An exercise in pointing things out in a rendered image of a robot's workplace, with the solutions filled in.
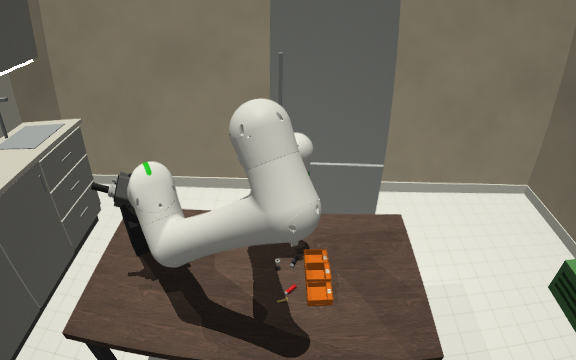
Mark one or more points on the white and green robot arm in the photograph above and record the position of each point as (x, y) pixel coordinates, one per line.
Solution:
(282, 207)

